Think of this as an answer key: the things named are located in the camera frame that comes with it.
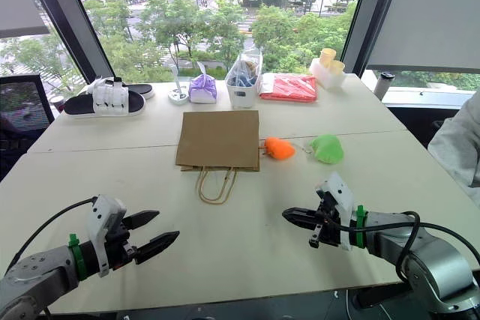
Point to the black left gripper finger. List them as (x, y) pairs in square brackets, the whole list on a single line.
[(159, 246), (142, 218)]

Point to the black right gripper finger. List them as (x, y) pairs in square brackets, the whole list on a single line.
[(305, 222), (300, 213)]

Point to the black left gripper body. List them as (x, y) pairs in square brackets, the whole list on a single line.
[(119, 249)]

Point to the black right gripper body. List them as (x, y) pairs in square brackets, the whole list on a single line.
[(330, 230)]

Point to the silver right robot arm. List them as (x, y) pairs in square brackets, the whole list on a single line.
[(431, 260)]

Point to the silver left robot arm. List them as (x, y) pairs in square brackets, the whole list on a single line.
[(33, 279)]

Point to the green right wrist zip tie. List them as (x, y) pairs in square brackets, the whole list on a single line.
[(360, 226)]

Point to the green wrist zip tie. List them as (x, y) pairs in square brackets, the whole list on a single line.
[(78, 256), (360, 226)]

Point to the green left wrist zip tie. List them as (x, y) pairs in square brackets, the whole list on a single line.
[(78, 256)]

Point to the orange plush toy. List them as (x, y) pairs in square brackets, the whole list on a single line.
[(280, 148)]

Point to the green plush toy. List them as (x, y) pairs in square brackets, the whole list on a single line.
[(327, 149)]

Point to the black white slide sandal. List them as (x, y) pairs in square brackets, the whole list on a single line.
[(108, 100), (141, 90)]

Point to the red packaged cloth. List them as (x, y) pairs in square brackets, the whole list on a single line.
[(290, 87)]

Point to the white round stand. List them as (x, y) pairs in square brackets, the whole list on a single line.
[(177, 94)]

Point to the white basket with items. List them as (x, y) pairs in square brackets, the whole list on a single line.
[(242, 91)]

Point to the white plastic cup tray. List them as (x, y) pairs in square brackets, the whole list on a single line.
[(328, 78)]

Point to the purple plastic packet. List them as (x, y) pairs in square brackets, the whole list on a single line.
[(202, 89)]

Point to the yellow plastic cup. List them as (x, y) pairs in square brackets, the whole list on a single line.
[(337, 68), (327, 57)]

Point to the white tumbler with black lid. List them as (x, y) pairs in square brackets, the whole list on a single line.
[(382, 87)]

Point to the person in grey clothing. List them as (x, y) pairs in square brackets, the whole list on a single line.
[(457, 147)]

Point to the black mesh office chair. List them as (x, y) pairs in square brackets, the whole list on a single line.
[(22, 110)]

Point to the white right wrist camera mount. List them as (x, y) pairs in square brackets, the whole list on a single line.
[(343, 194)]

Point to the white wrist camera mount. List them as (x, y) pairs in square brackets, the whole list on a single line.
[(343, 194), (101, 215)]

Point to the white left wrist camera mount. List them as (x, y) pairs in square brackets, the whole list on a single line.
[(101, 215)]

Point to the dark window frame pillar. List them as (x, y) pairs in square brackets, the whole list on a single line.
[(67, 20), (369, 12)]

